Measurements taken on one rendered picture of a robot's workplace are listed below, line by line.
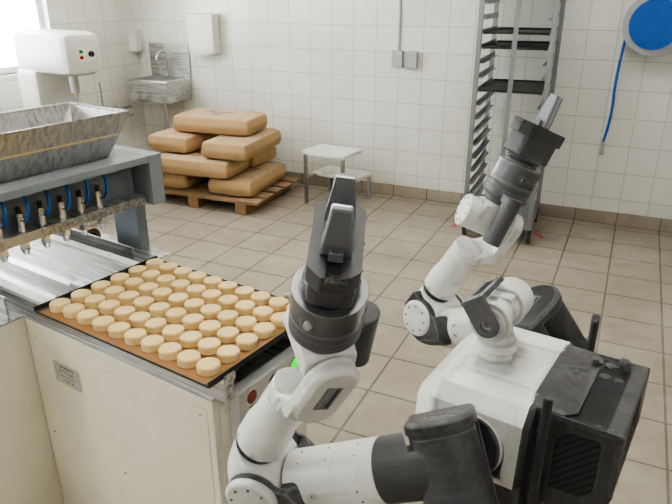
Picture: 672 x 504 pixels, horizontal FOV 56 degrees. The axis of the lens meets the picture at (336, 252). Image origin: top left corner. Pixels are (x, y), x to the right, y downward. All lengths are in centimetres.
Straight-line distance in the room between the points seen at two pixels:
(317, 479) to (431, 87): 455
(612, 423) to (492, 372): 18
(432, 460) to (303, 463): 20
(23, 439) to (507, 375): 145
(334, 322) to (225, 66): 549
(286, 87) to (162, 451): 451
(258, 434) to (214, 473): 65
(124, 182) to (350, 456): 140
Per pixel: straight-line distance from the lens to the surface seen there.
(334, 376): 74
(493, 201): 124
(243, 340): 143
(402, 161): 544
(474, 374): 98
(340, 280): 60
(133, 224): 220
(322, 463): 91
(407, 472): 85
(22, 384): 196
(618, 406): 98
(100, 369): 167
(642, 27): 486
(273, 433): 88
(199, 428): 147
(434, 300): 136
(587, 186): 518
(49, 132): 186
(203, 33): 605
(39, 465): 212
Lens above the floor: 164
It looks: 22 degrees down
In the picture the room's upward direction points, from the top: straight up
